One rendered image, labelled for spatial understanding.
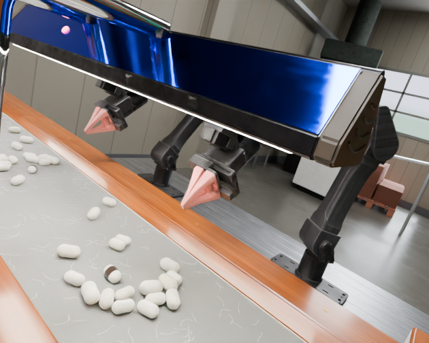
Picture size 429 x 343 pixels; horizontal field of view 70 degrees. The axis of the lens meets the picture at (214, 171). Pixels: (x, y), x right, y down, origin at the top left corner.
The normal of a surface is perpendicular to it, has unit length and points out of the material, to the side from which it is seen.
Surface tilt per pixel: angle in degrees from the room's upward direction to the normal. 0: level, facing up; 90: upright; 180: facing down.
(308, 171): 90
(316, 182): 90
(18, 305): 0
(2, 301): 0
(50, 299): 0
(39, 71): 90
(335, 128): 58
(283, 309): 45
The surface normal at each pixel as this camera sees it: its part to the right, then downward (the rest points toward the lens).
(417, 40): -0.62, 0.04
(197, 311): 0.28, -0.93
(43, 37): -0.37, -0.46
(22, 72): 0.73, 0.38
